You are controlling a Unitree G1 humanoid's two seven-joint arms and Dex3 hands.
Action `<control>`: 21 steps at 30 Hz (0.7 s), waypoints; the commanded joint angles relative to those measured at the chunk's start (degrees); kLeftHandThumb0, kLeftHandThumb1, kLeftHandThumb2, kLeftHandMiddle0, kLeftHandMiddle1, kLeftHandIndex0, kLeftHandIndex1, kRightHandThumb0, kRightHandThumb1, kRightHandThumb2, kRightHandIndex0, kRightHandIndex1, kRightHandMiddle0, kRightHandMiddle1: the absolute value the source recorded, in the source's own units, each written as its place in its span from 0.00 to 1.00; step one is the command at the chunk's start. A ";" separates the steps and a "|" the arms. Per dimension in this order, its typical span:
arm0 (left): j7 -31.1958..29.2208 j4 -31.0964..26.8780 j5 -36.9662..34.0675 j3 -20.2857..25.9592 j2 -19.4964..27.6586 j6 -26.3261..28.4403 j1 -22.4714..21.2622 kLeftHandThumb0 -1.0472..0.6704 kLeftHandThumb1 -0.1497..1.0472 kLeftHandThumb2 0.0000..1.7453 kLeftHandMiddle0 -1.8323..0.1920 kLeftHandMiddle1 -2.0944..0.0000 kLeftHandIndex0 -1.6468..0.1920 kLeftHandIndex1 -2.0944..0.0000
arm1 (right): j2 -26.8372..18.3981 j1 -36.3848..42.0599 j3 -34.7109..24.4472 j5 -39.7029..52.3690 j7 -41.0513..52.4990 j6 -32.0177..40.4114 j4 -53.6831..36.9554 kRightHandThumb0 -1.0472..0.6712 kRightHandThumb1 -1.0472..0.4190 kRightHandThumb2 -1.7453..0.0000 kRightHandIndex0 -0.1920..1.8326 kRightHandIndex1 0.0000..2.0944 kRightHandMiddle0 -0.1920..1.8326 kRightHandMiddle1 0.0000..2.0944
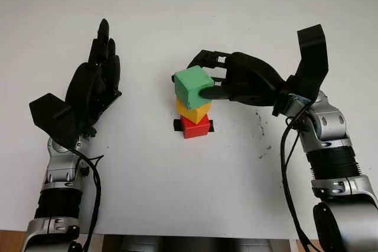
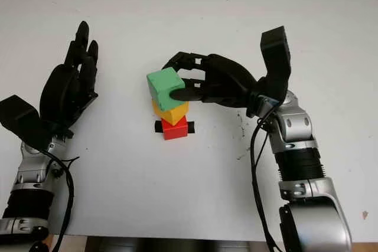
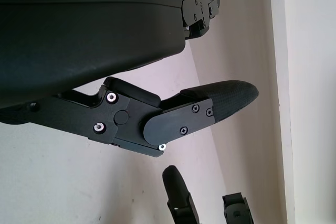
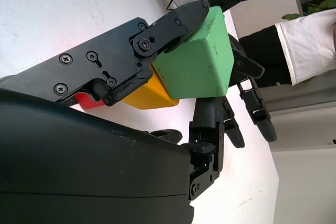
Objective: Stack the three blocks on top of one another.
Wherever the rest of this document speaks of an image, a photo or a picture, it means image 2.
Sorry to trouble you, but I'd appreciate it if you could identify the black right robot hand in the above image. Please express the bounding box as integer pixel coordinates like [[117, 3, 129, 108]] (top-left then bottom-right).
[[161, 51, 260, 110]]

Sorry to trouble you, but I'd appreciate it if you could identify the dark robot torso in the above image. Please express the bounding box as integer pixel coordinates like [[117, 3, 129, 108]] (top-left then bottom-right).
[[85, 235, 266, 252]]

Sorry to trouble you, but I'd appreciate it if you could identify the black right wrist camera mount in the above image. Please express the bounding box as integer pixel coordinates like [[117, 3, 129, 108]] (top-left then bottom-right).
[[246, 26, 293, 117]]

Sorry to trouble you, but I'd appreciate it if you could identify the black tape strip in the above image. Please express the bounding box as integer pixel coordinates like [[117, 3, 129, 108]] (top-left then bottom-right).
[[154, 120, 195, 133]]

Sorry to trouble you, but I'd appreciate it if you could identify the red cube block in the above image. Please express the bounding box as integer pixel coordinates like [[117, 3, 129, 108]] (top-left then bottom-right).
[[161, 116, 188, 140]]

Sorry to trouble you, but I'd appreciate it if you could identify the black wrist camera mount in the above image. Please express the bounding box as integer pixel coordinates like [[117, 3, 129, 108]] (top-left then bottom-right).
[[246, 26, 293, 117], [0, 94, 53, 150]]

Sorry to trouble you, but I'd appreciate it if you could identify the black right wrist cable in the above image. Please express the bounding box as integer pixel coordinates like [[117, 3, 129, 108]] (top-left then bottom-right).
[[249, 98, 284, 252]]

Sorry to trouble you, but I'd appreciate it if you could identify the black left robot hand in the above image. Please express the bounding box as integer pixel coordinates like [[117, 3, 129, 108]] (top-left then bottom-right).
[[39, 21, 100, 138]]

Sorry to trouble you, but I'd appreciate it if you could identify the green cube block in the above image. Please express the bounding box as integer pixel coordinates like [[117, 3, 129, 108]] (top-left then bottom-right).
[[146, 67, 190, 111]]

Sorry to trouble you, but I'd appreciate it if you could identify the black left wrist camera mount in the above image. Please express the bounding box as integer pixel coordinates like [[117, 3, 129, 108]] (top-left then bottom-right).
[[0, 94, 53, 150]]

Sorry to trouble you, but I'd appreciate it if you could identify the yellow cube block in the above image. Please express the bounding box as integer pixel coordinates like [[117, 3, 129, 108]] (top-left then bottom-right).
[[151, 98, 189, 126]]

